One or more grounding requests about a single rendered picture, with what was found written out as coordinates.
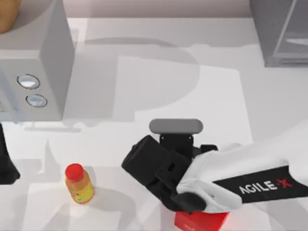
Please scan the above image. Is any pale microwave oven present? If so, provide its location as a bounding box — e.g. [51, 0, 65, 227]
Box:
[0, 0, 76, 125]

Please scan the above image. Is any large microwave knob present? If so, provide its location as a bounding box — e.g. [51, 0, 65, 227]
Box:
[16, 74, 41, 90]

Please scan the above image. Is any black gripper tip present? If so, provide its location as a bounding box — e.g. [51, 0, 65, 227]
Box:
[0, 122, 21, 186]

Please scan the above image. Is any red box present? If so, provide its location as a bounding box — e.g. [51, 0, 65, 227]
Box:
[174, 209, 229, 231]

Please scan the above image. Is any small microwave knob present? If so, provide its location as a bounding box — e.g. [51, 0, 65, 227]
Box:
[25, 94, 48, 108]

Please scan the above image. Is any yellow bottle with red cap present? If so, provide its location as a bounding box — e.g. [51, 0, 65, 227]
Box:
[64, 163, 95, 205]

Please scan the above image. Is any grey cabinet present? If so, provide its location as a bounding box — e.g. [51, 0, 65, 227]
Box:
[249, 0, 308, 68]

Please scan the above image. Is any brown bread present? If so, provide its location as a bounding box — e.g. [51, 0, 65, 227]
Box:
[0, 0, 23, 34]

